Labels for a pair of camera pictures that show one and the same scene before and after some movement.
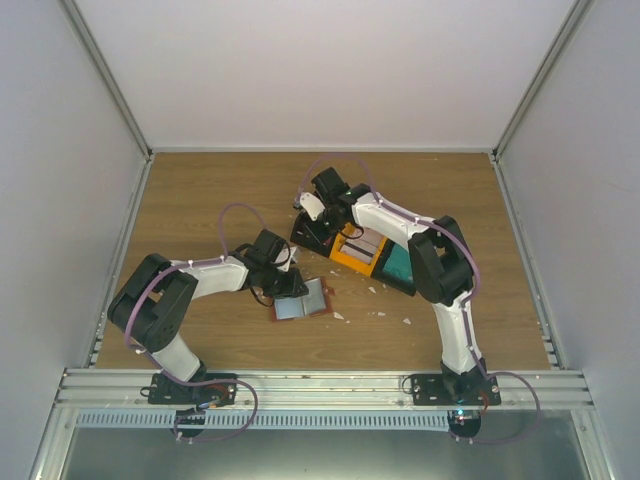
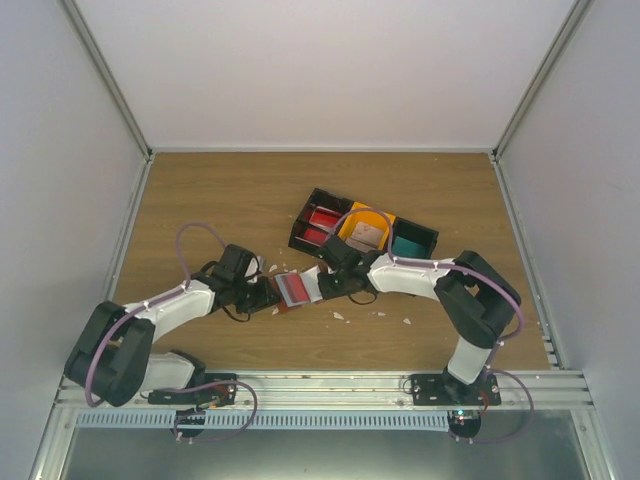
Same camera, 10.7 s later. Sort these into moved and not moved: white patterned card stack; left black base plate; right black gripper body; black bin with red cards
Moved: right black gripper body
Not moved: black bin with red cards; white patterned card stack; left black base plate
